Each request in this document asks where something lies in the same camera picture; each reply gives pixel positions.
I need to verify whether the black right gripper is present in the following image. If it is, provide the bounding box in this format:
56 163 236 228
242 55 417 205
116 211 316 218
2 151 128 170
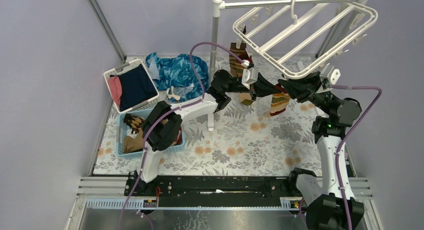
277 71 339 116

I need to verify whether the red cuff multicolour sock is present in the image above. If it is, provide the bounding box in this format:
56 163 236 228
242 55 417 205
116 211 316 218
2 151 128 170
236 53 254 106
265 83 291 117

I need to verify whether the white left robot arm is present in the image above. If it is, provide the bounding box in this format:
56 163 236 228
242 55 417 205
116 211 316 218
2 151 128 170
136 70 280 196

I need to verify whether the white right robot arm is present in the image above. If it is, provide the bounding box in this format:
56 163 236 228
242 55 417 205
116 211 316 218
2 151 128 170
278 73 365 230

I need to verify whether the white clip drying hanger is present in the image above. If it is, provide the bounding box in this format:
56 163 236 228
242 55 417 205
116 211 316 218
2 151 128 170
239 3 366 72

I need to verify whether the pile of assorted socks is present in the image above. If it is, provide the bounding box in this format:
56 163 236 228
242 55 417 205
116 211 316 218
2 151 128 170
123 113 183 154

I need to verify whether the floral patterned table mat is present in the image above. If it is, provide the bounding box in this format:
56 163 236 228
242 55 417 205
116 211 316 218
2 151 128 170
93 56 327 177

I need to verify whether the blue patterned cloth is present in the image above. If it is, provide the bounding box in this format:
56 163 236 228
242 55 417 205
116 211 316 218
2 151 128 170
145 52 209 102

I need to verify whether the silver white drying rack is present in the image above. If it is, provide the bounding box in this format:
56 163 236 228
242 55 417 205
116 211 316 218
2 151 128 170
204 0 376 133

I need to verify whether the dark navy folded garment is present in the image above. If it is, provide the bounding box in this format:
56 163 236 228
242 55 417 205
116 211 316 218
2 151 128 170
111 64 158 112

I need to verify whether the pink folded garment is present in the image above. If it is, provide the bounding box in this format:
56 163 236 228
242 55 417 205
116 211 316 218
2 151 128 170
107 76 123 107

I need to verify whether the light blue sock basket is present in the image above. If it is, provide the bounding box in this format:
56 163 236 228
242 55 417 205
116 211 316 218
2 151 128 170
115 108 186 160

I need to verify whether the white plastic basket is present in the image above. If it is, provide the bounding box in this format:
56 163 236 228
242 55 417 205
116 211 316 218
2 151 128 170
103 58 160 114

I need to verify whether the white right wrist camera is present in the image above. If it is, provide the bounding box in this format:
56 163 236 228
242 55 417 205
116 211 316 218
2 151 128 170
319 64 341 92

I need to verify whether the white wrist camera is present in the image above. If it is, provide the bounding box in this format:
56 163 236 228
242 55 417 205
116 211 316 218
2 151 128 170
241 60 259 89
319 64 341 92

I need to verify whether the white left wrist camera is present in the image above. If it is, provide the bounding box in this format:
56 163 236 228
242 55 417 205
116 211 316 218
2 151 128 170
241 60 259 89

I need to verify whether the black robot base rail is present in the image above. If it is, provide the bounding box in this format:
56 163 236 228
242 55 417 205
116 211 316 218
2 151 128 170
123 175 301 208

